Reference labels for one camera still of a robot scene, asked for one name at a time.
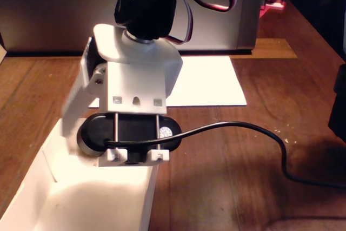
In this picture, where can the beige cardboard edge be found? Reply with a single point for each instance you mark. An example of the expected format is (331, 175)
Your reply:
(2, 49)

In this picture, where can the red plastic object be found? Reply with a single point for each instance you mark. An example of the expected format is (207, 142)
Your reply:
(275, 5)

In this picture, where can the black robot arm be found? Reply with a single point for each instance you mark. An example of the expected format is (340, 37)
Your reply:
(146, 3)

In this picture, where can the white cardboard box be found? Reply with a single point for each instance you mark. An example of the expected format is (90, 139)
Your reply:
(94, 201)

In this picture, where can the small cookie crumb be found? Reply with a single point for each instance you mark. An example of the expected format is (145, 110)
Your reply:
(287, 141)
(277, 131)

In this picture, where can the white paper sheet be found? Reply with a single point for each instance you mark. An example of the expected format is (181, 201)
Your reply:
(211, 85)

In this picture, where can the grey metal case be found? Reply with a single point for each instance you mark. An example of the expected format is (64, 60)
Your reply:
(40, 12)

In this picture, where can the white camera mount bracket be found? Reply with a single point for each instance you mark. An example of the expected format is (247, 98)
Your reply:
(116, 155)

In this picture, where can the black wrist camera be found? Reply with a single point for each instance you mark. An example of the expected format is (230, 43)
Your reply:
(135, 131)

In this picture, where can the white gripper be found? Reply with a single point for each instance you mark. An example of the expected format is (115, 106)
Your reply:
(159, 64)

